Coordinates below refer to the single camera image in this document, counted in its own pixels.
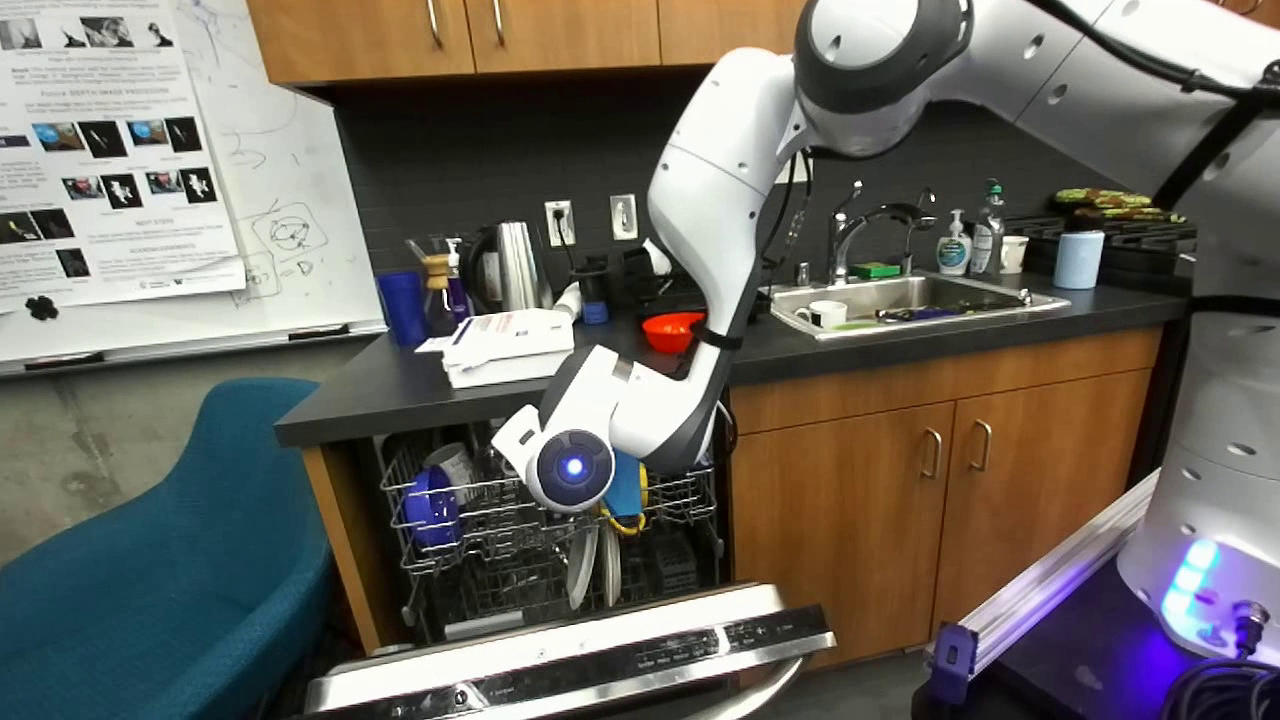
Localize grey wire dishrack with cups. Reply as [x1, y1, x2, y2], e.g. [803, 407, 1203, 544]
[378, 424, 725, 580]

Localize stainless dishwasher door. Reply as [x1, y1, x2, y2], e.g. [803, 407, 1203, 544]
[299, 580, 835, 720]

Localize red bowl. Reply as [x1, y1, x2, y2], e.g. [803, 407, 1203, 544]
[636, 308, 712, 361]

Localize black dish drying rack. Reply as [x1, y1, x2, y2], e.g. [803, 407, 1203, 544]
[583, 237, 687, 334]

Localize stainless electric kettle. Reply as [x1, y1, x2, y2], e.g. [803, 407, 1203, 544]
[473, 215, 543, 318]

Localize white plate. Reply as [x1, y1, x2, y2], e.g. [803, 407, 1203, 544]
[595, 531, 630, 612]
[562, 531, 604, 616]

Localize glass pour-over coffee maker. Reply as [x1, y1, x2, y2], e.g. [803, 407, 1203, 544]
[400, 237, 473, 336]

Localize chrome kitchen faucet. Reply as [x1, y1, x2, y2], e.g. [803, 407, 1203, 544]
[828, 177, 927, 289]

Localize blue plastic cup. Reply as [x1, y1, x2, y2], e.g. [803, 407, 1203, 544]
[397, 465, 464, 554]

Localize wooden base cabinets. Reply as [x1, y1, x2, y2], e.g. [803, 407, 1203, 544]
[298, 321, 1168, 668]

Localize stainless steel sink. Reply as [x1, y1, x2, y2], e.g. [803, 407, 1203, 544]
[770, 271, 1073, 348]

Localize clear soap pump bottle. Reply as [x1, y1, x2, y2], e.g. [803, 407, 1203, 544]
[927, 206, 975, 279]

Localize green cap dish soap bottle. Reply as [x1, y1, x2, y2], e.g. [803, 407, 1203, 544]
[968, 177, 1008, 279]

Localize whiteboard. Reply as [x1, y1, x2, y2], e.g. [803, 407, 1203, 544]
[0, 0, 392, 386]

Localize white mug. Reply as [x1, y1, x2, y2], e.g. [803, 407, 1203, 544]
[995, 230, 1031, 279]

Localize light blue pitcher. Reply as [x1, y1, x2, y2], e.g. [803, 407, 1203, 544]
[1047, 226, 1113, 292]

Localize yellow green bag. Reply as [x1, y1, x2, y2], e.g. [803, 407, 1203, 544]
[1052, 184, 1184, 230]

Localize black box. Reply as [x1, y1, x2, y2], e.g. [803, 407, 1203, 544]
[1104, 215, 1197, 292]

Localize teal chair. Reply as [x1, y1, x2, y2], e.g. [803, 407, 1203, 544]
[0, 373, 337, 720]

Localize white poster with photos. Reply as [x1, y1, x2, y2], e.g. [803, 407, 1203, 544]
[0, 0, 251, 318]

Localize white wall outlet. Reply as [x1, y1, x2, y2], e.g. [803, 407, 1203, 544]
[604, 194, 641, 244]
[541, 197, 575, 251]

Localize grey wire dishrack with plates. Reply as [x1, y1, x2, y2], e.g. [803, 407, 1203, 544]
[403, 535, 712, 639]

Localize wooden wall cabinets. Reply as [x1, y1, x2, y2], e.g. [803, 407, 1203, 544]
[241, 0, 1280, 93]

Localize aluminium rail with purple light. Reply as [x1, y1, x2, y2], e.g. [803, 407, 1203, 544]
[927, 465, 1165, 706]

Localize coiled black cables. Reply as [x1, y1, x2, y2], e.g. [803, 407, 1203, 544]
[1156, 656, 1280, 720]

